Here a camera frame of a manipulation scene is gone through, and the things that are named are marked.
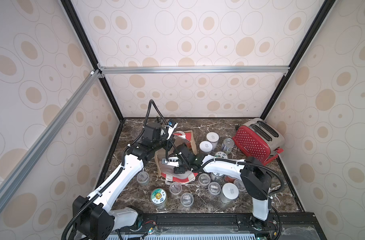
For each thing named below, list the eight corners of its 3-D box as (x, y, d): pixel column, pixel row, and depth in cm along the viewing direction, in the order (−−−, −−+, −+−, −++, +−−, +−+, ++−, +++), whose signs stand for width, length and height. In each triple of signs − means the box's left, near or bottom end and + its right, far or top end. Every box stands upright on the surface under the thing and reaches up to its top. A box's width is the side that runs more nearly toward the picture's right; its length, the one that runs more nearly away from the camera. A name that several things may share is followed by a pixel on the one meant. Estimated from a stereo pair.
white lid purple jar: (220, 204, 82) (223, 198, 74) (218, 189, 87) (221, 182, 79) (235, 204, 82) (240, 198, 74) (232, 189, 87) (237, 182, 79)
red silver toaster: (258, 169, 93) (271, 154, 80) (232, 141, 107) (239, 125, 93) (277, 157, 99) (292, 141, 85) (250, 132, 113) (259, 115, 99)
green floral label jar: (138, 186, 88) (135, 182, 82) (140, 175, 92) (137, 171, 87) (149, 186, 88) (147, 182, 82) (151, 175, 92) (149, 171, 87)
